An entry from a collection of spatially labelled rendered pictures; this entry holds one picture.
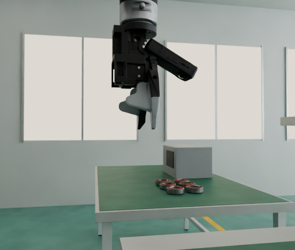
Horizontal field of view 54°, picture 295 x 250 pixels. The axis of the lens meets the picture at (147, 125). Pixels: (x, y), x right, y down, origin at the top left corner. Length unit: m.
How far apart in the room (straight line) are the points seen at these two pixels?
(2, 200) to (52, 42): 2.49
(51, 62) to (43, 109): 0.72
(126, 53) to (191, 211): 1.15
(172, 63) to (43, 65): 4.24
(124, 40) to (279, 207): 1.43
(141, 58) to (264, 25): 5.25
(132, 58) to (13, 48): 4.40
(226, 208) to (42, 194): 3.52
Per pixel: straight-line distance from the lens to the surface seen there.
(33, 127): 4.68
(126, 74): 0.54
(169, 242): 1.12
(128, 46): 0.57
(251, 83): 5.37
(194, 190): 1.89
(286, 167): 5.71
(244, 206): 1.70
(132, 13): 0.57
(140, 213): 1.52
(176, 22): 5.11
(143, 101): 0.51
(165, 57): 0.57
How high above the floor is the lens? 1.15
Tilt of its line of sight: 1 degrees up
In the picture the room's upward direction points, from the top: straight up
